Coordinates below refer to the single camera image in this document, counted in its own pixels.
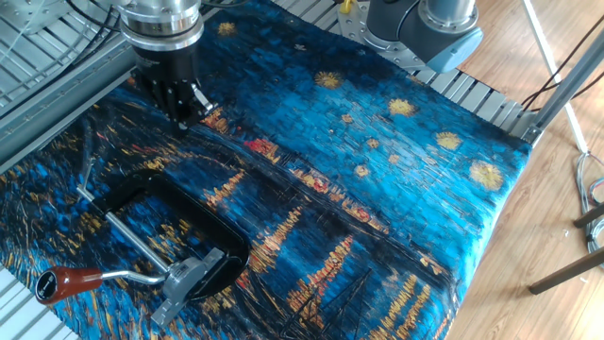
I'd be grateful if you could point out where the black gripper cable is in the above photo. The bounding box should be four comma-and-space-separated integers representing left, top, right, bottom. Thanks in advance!
65, 0, 125, 34

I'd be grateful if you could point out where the silver lever with red handle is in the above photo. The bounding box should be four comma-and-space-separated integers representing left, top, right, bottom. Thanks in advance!
34, 265, 169, 306

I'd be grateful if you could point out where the white thin rod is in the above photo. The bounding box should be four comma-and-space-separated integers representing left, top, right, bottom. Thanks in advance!
521, 0, 590, 155

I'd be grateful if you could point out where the black C-clamp with silver head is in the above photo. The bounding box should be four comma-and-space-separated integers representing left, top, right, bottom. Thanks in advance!
75, 157, 251, 328

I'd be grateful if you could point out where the grey aluminium side rail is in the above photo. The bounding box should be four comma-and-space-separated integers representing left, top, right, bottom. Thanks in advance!
0, 42, 138, 174

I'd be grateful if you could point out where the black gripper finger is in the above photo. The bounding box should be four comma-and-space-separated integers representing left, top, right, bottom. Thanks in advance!
190, 82, 219, 120

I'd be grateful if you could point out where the silver mounting plate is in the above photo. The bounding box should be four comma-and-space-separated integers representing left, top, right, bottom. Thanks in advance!
0, 0, 91, 37

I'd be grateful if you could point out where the dark brown furniture leg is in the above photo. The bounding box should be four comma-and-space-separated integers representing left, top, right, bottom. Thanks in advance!
573, 201, 604, 230
528, 246, 604, 297

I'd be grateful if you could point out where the aluminium frame post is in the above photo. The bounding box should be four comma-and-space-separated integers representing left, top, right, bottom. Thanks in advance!
520, 27, 604, 146

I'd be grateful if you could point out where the dark thin cable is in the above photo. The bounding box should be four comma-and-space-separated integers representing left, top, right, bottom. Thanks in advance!
521, 13, 604, 113

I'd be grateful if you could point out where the grey wire bundle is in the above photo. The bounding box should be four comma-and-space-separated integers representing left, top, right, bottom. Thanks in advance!
573, 150, 604, 256

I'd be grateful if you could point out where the blue starry painting print cloth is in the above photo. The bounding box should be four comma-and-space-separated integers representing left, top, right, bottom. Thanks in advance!
0, 0, 534, 340

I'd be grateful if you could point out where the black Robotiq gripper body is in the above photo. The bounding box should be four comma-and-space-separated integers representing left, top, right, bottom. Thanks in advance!
130, 41, 202, 128

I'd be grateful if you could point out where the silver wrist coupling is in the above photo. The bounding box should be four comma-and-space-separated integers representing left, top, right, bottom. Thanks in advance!
117, 0, 206, 52

